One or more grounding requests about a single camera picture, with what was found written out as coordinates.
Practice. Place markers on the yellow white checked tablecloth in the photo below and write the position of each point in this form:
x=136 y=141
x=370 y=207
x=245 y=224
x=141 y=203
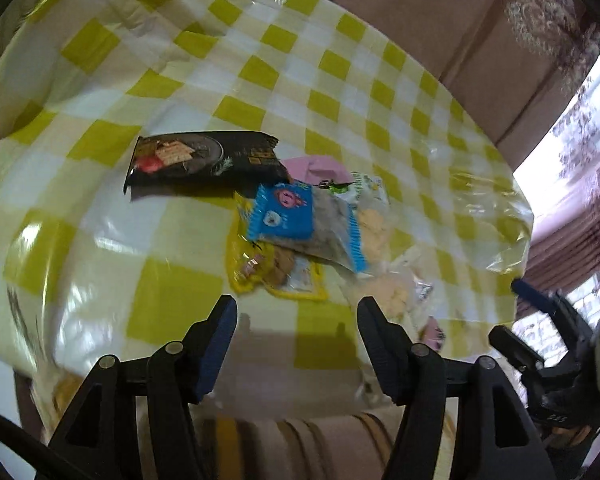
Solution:
x=130 y=85

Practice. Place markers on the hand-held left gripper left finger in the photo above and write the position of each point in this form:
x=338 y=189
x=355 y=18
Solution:
x=215 y=350

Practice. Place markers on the clear cracker packet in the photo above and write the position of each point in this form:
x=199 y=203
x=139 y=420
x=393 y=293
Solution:
x=397 y=295
x=375 y=230

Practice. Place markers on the blue clear-window snack packet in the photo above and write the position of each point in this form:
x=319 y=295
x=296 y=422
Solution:
x=290 y=215

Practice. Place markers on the pink dark snack packet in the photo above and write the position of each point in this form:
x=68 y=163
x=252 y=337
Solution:
x=432 y=335
x=315 y=167

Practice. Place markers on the large black cracker packet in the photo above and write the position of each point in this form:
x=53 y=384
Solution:
x=205 y=160

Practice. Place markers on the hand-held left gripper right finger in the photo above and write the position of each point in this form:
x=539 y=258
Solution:
x=380 y=350

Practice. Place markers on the white green snack packet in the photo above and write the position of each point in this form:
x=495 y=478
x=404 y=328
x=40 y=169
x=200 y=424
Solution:
x=365 y=187

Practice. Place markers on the striped beige blanket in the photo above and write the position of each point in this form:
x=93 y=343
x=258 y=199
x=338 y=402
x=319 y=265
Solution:
x=305 y=440

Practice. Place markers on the yellow snack packet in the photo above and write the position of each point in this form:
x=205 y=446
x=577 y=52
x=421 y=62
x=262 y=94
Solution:
x=260 y=270

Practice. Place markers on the pink patterned curtain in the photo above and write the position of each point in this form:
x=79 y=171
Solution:
x=580 y=240

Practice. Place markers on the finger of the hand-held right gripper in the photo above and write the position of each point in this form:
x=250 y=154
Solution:
x=510 y=342
x=530 y=294

